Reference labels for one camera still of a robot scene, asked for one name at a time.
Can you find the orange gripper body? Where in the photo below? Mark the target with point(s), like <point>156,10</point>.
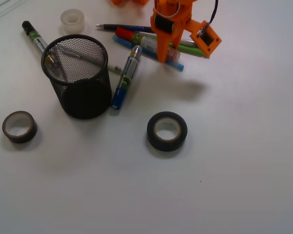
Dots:
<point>171,17</point>

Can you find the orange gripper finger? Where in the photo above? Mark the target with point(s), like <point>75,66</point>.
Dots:
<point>163,40</point>
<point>176,36</point>

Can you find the red cap marker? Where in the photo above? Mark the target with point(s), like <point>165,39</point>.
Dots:
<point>132,37</point>

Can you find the blue cap marker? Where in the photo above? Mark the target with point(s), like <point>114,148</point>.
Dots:
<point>126,77</point>

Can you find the silver pen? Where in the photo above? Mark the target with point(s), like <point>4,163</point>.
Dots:
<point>183,42</point>

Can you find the green pen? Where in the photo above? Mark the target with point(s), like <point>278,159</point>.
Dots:
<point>193,50</point>

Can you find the light blue pen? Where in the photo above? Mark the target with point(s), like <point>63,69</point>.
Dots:
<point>147,53</point>

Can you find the dark blue pen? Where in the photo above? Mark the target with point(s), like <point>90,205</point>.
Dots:
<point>113,27</point>

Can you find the white patterned pen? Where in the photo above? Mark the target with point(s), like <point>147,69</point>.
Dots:
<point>116,69</point>

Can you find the black mesh pen holder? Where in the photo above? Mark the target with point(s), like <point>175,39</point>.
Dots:
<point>76,66</point>

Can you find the black tape roll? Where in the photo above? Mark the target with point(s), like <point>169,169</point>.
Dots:
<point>166,145</point>

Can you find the clear white tape roll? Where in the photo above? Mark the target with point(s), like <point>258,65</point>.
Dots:
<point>73,21</point>

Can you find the black cap marker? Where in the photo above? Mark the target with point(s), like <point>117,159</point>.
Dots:
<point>34,37</point>

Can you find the brown tape roll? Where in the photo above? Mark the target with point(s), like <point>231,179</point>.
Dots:
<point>19,127</point>

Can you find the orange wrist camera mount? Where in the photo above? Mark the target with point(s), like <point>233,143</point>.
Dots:
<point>204,37</point>

